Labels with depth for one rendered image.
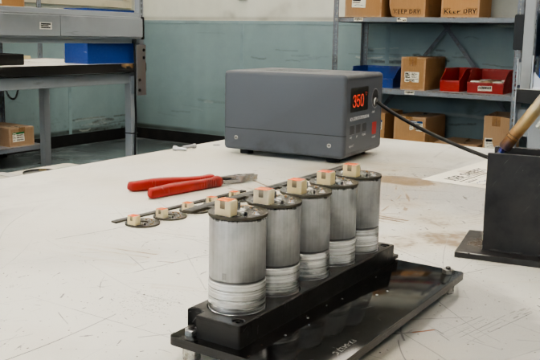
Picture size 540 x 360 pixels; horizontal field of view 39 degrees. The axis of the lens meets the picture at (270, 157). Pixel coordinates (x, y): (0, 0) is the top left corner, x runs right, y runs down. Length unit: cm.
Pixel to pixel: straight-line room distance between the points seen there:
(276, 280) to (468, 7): 437
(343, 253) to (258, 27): 545
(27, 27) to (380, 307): 281
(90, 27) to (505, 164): 293
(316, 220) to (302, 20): 528
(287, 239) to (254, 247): 3
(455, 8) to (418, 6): 23
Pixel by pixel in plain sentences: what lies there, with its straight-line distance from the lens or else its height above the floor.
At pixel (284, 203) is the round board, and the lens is 33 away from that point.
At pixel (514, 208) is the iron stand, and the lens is 49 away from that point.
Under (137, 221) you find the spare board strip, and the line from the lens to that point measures 54.
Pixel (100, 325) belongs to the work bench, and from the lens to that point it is 37.
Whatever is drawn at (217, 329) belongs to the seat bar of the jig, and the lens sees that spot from 31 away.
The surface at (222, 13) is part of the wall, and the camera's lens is 602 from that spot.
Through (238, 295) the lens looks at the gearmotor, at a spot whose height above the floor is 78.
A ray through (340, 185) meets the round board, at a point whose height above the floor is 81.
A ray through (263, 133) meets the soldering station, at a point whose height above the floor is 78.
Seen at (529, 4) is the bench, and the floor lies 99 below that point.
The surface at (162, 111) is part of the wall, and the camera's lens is 643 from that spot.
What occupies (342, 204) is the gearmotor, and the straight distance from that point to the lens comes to 38.
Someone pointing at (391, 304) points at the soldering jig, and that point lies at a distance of 37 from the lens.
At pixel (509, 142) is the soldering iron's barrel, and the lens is 50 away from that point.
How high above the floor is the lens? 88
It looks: 9 degrees down
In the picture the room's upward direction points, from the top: 1 degrees clockwise
